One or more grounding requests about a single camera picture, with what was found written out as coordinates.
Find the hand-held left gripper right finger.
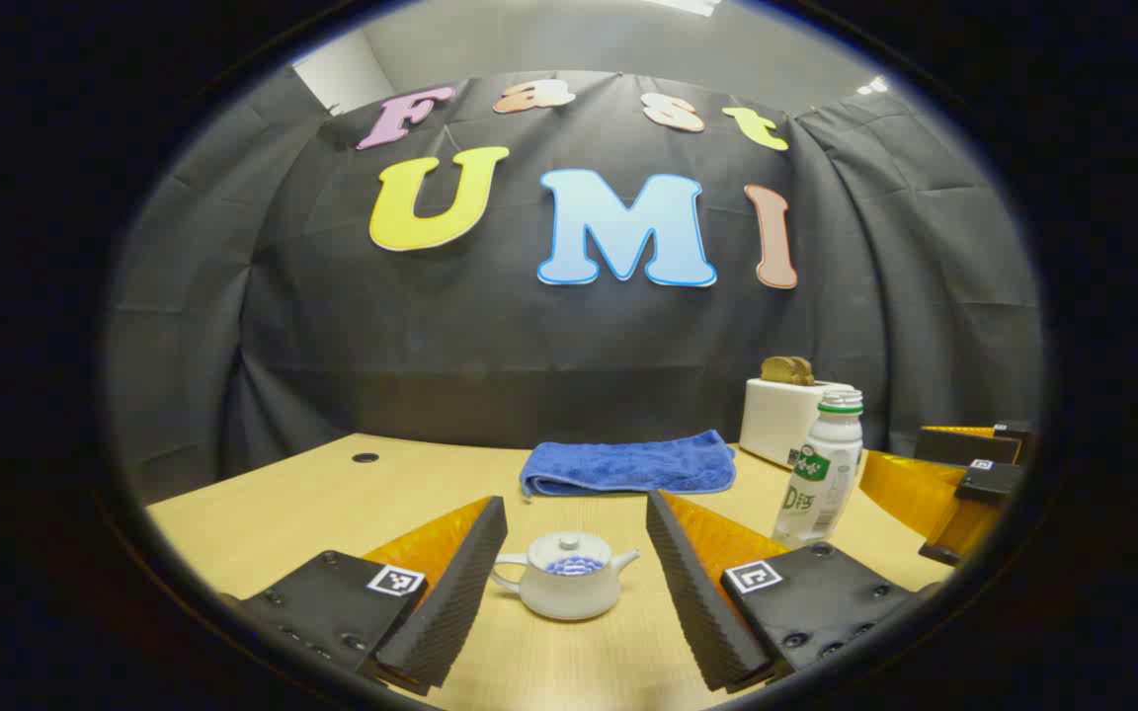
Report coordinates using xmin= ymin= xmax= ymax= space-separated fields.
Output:
xmin=645 ymin=489 xmax=940 ymax=692

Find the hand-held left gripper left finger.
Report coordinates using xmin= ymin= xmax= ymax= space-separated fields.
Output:
xmin=223 ymin=496 xmax=509 ymax=697

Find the white ceramic teacup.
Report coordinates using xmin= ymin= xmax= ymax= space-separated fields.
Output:
xmin=490 ymin=531 xmax=641 ymax=621

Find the white blue-patterned teacup lid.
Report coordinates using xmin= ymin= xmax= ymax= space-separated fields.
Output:
xmin=528 ymin=531 xmax=614 ymax=579

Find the white plastic water bottle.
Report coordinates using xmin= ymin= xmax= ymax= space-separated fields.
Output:
xmin=772 ymin=389 xmax=864 ymax=550

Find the blue folded towel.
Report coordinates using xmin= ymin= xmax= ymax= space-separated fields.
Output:
xmin=520 ymin=429 xmax=738 ymax=501

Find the white toaster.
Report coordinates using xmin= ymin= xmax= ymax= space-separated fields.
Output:
xmin=739 ymin=375 xmax=861 ymax=470

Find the black backdrop cloth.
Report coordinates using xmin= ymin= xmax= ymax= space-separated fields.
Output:
xmin=105 ymin=69 xmax=1044 ymax=505

